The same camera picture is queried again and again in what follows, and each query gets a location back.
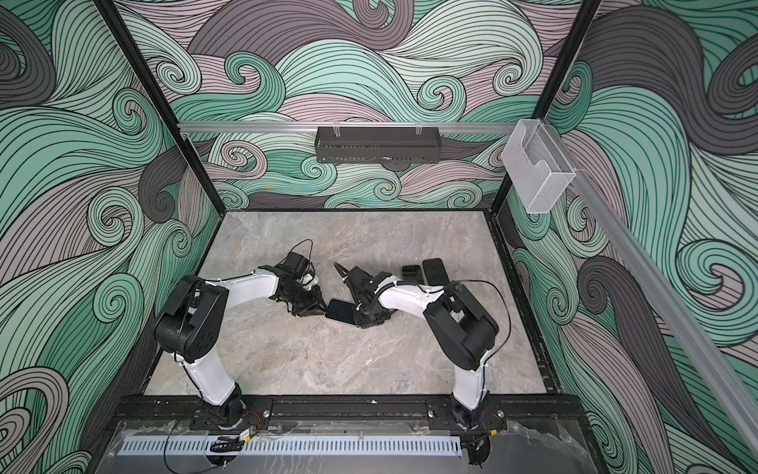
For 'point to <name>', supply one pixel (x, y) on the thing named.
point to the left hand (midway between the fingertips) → (328, 308)
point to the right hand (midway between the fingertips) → (366, 324)
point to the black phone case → (435, 273)
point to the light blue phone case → (354, 317)
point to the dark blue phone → (337, 304)
